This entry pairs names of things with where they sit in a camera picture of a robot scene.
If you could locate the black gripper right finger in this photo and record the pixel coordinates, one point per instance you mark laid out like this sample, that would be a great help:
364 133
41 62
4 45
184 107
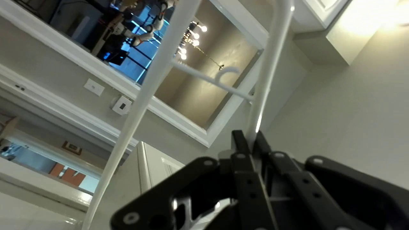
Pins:
323 192

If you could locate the person in dark clothes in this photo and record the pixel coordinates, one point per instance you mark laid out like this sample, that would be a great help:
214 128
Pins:
112 43

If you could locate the white plastic clothes hanger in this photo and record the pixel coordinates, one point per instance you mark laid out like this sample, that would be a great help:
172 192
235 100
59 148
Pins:
144 103

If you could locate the white wall thermostat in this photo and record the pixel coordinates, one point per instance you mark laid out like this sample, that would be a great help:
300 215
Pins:
121 105

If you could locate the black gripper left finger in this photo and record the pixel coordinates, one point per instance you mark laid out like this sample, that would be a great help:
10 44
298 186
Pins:
246 192

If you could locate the white light switch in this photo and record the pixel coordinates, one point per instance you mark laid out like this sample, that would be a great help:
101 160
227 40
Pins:
93 87

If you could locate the lit chandelier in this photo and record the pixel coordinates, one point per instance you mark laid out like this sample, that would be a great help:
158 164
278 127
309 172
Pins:
191 39

